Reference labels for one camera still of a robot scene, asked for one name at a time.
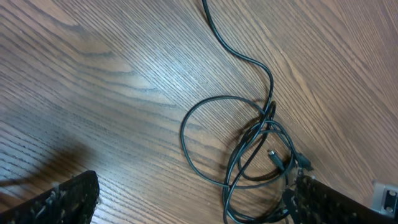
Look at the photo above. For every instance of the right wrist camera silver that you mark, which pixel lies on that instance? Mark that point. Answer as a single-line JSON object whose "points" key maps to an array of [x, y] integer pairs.
{"points": [[385, 199]]}

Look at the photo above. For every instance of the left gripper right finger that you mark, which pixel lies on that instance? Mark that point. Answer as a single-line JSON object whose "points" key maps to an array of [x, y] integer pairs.
{"points": [[312, 202]]}

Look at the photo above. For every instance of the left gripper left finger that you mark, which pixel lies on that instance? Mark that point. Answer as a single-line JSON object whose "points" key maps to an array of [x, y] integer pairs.
{"points": [[72, 202]]}

